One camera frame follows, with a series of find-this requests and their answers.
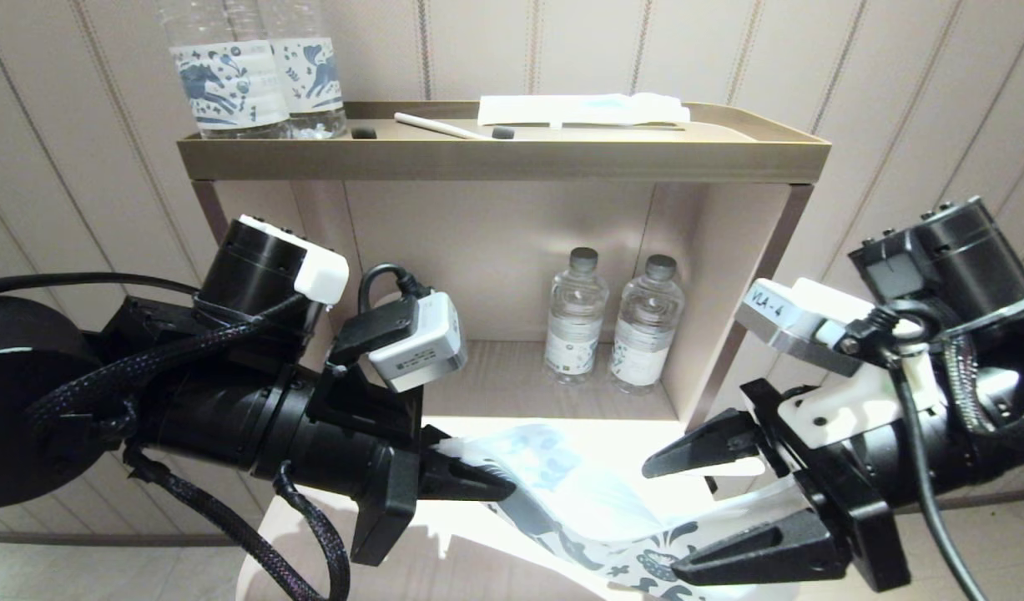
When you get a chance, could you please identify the white stick toothbrush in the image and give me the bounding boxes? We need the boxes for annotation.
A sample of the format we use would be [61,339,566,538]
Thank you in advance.
[394,113,496,141]

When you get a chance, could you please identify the silvery braided right arm cable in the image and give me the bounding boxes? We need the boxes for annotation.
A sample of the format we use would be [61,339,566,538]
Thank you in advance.
[941,330,1024,439]

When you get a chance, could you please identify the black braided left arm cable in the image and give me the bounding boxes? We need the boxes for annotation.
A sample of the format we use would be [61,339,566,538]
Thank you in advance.
[28,292,312,435]

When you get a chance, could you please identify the white bag with horse print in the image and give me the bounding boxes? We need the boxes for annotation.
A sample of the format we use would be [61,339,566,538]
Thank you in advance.
[432,424,813,601]

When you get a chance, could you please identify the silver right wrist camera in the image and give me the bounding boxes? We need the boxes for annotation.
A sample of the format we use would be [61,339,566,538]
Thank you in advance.
[735,278,946,439]

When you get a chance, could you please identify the thin smooth black cable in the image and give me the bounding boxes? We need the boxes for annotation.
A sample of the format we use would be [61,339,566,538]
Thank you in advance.
[0,272,202,300]

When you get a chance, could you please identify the white plastic comb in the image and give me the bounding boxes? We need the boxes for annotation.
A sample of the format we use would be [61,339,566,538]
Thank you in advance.
[710,457,767,479]

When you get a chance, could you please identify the small clear water bottle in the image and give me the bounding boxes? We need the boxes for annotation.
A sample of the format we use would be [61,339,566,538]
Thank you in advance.
[609,255,685,395]
[543,247,608,385]

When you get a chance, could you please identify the black right camera cable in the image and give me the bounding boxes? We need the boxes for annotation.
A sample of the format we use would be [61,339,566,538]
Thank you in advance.
[841,299,988,601]

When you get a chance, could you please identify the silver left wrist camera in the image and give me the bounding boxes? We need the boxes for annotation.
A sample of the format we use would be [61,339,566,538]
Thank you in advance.
[332,290,468,393]

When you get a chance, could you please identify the white packet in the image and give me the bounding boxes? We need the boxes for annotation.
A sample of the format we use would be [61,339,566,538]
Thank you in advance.
[477,92,692,129]

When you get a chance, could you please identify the black braided cable loop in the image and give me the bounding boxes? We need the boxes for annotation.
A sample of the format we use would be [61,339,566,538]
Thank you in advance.
[124,447,351,601]

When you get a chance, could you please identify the beige open shelf unit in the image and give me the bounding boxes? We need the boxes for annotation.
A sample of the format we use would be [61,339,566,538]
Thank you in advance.
[176,100,832,435]

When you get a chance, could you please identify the black left camera cable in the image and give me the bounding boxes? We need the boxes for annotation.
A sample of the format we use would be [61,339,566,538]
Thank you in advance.
[359,264,433,314]

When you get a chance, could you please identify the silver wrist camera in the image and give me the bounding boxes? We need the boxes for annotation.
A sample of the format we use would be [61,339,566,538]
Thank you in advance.
[735,278,946,439]
[332,290,468,393]

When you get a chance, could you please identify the black camera cable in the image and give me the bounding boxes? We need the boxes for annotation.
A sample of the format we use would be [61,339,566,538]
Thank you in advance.
[841,299,988,601]
[359,264,433,314]

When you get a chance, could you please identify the large blue-label water bottle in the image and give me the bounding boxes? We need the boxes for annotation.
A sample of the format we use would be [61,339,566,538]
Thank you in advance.
[163,0,294,140]
[257,0,350,139]

